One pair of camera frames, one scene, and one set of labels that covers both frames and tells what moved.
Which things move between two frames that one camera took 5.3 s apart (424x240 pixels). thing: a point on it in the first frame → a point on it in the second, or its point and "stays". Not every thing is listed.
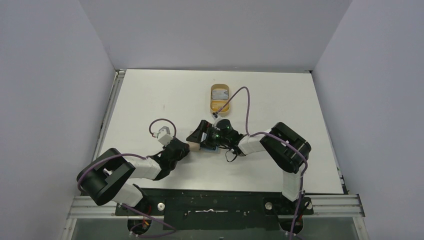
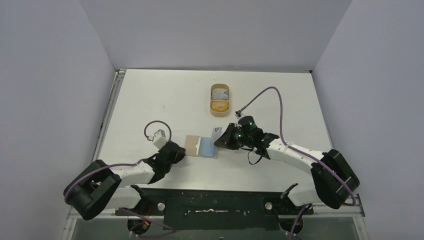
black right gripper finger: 196,135 → 227,140
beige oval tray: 220,94 stays
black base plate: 212,209 stays
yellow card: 216,105 stays
